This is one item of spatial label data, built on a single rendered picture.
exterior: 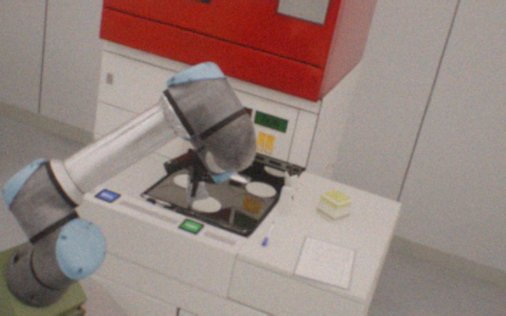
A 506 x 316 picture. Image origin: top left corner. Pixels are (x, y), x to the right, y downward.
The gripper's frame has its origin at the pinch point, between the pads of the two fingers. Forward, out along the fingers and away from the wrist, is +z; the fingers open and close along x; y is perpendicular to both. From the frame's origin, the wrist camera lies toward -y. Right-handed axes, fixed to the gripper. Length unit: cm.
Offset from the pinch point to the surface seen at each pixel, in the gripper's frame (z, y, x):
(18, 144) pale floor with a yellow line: 91, -57, 230
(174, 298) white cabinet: 15.7, -6.1, -26.4
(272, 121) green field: -19.0, 30.1, 24.1
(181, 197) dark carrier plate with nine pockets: 1.4, -1.1, 5.2
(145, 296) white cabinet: 18.7, -13.3, -21.6
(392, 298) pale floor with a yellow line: 91, 132, 72
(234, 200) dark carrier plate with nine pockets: 1.3, 15.8, 5.0
